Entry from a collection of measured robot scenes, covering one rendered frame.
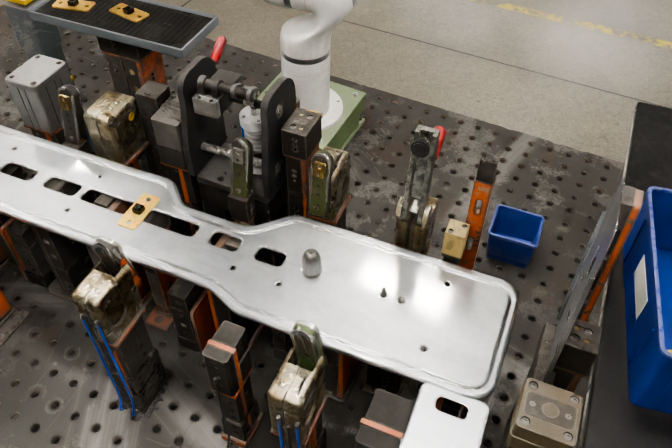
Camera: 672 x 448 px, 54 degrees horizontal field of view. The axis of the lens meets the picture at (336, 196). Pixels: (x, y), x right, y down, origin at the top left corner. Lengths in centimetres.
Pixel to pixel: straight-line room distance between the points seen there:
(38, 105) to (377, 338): 81
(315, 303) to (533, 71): 252
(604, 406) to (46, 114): 112
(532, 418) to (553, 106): 240
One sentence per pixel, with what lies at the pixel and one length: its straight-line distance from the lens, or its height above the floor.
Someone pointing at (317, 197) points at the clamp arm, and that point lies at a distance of 118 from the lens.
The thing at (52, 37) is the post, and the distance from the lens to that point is 166.
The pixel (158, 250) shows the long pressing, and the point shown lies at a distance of 116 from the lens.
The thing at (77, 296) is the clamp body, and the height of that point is 104.
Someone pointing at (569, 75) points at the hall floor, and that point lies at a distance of 344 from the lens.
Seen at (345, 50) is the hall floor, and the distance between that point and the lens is 342.
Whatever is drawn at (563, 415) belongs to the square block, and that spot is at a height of 106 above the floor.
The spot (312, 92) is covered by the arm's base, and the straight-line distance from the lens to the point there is 163.
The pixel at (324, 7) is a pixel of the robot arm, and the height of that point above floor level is 114.
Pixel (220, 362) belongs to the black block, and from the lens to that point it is 103.
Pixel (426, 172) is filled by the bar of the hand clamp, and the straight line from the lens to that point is 105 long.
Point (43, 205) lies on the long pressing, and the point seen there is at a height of 100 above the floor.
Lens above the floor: 186
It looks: 45 degrees down
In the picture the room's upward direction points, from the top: straight up
